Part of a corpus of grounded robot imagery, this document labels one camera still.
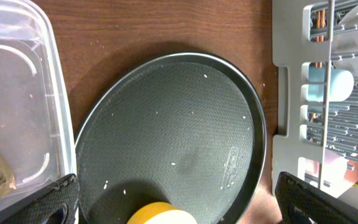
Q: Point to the grey dishwasher rack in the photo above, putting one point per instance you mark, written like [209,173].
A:
[336,127]

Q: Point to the clear plastic waste bin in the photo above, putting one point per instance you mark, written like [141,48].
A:
[36,134]

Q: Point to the round black serving tray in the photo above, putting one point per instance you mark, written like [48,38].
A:
[188,129]

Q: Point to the wooden chopstick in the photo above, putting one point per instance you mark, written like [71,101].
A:
[318,26]
[321,38]

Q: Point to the blue cup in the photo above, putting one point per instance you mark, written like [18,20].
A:
[341,84]

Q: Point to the pink cup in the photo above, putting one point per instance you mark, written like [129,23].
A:
[334,169]

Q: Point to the yellow bowl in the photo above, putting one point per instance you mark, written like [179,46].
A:
[161,213]

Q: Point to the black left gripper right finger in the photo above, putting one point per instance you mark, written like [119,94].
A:
[300,202]

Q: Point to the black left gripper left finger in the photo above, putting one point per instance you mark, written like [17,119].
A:
[55,203]

